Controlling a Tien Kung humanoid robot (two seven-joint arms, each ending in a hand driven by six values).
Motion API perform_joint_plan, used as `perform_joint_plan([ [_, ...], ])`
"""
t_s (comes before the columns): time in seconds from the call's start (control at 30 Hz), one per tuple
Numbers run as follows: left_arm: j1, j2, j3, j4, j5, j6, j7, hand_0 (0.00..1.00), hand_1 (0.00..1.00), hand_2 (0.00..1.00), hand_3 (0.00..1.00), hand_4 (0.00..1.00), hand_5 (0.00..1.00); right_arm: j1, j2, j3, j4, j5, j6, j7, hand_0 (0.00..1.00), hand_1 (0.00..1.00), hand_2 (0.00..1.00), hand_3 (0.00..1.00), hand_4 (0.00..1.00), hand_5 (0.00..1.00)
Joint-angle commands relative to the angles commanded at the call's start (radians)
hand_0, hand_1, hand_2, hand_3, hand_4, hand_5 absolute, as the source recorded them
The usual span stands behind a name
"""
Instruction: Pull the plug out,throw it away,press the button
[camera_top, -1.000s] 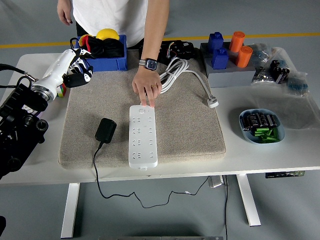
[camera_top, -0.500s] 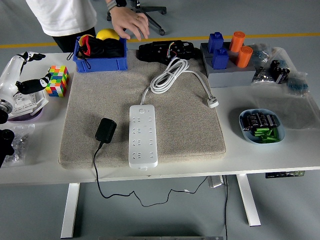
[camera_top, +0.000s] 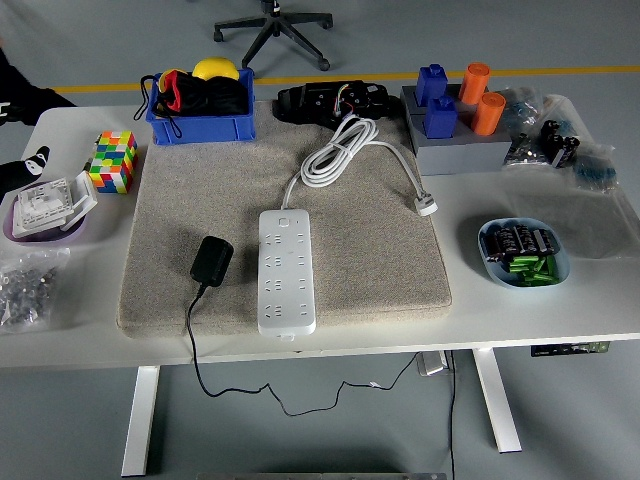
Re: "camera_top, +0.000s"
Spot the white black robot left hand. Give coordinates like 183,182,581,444
0,145,51,199

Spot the black plug adapter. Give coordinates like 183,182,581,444
189,235,235,289

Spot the white power strip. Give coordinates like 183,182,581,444
256,208,317,342

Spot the purple bowl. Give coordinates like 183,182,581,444
2,179,94,246

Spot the colourful puzzle cube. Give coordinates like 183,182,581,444
83,130,139,195

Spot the clear bag of screws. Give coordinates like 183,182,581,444
0,247,72,336

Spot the blue plastic bin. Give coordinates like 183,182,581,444
144,68,257,147

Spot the yellow ball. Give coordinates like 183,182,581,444
192,57,240,81

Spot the black office chair base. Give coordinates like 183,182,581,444
212,0,334,72

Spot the white table leg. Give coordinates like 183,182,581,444
472,348,523,455
121,365,161,477

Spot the black electronic device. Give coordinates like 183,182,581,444
272,79,399,132

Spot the grey-brown fabric mat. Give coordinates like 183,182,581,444
115,99,454,340

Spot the blue block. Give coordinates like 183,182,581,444
415,63,449,107
422,95,459,140

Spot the grey block base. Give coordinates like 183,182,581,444
399,83,514,177

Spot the orange cylinder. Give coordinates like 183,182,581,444
469,91,507,137
457,61,491,105

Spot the bag of small dark parts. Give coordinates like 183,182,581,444
502,130,546,170

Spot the bag of blue components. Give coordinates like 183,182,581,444
499,85,545,134
569,142,620,195

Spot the pile of black capacitors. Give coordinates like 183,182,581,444
482,223,559,264

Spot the pile of green parts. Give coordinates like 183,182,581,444
507,254,560,287

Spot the bag of black capacitors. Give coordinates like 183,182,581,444
537,94,585,170

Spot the light blue dish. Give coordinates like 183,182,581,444
477,216,571,290

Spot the black table control panel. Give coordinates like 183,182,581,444
530,340,612,358

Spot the large clear plastic bag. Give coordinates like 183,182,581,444
507,94,640,261

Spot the white socket frame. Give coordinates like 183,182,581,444
59,171,99,232

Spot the black drawstring pouch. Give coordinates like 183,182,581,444
132,68,251,140

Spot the thin black adapter cord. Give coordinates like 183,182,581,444
184,283,419,417

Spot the white power strip cord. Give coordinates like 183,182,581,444
282,113,439,217

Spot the metal bracket under table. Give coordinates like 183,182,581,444
414,351,454,376

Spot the black hanging cable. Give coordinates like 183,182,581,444
447,349,459,480

